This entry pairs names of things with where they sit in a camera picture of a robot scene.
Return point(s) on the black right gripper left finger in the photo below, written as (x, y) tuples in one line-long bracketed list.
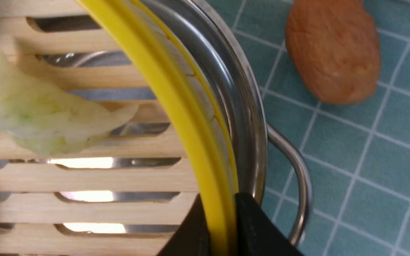
[(192, 237)]

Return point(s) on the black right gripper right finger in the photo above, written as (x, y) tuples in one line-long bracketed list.
[(257, 236)]

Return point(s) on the yellow bamboo steamer basket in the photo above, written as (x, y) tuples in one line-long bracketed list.
[(113, 141)]

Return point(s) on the stainless steel pot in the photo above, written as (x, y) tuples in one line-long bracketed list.
[(226, 89)]

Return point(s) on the pale cabbage leaf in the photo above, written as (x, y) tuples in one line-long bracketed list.
[(46, 120)]

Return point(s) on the brown potato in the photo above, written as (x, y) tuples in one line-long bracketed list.
[(334, 45)]

